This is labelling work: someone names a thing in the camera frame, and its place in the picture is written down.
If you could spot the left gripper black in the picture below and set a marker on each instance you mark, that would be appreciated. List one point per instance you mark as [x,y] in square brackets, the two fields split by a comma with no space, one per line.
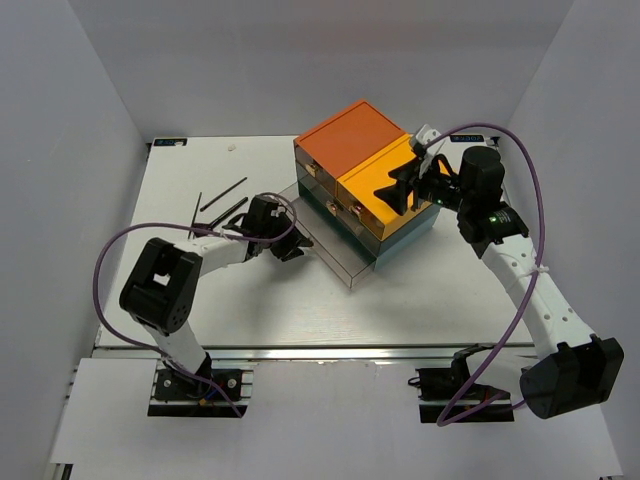
[289,250]

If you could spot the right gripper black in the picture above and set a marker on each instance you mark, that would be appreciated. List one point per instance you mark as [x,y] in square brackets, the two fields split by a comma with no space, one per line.
[406,175]

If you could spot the clear wide bottom drawer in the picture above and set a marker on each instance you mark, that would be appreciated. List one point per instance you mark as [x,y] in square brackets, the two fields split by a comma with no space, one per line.
[333,242]

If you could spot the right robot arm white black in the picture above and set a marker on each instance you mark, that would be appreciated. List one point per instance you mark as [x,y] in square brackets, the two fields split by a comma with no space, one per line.
[575,368]

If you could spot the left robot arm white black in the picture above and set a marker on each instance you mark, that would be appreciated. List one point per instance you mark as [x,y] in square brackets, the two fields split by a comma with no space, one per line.
[160,290]

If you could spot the thin black makeup brush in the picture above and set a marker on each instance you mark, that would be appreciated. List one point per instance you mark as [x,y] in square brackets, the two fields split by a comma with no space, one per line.
[225,192]

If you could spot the teal drawer box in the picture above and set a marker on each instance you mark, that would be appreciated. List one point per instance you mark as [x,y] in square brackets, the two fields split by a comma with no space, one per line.
[407,234]

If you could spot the yellow drawer box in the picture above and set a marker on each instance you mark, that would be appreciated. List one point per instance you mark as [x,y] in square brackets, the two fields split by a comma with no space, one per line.
[355,189]

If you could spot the dark grey drawer box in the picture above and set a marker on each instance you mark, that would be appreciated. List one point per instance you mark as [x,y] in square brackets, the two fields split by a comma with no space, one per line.
[349,230]

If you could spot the blue label sticker right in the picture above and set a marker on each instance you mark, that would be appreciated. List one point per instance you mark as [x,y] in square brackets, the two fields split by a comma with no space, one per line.
[467,138]

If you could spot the blue label sticker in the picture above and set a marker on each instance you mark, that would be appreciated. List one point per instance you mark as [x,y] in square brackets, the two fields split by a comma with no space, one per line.
[467,138]
[169,142]

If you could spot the dark orange drawer box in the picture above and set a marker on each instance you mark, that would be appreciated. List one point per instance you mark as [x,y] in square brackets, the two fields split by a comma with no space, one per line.
[342,142]

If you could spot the black brush brown bristles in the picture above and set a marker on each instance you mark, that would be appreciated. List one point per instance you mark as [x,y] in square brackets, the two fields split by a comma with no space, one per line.
[222,217]

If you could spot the long thin black stick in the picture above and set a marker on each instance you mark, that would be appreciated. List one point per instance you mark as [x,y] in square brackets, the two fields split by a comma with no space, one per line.
[194,215]

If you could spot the blue label sticker left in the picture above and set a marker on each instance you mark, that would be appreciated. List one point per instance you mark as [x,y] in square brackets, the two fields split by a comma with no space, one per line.
[169,142]

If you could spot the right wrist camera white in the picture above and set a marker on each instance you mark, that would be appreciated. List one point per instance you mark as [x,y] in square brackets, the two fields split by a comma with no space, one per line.
[425,146]

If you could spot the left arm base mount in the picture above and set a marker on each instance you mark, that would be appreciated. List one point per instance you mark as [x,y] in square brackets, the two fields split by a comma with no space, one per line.
[175,396]

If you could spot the aluminium rail lower left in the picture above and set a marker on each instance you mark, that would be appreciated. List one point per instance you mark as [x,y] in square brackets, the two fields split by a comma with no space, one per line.
[58,471]

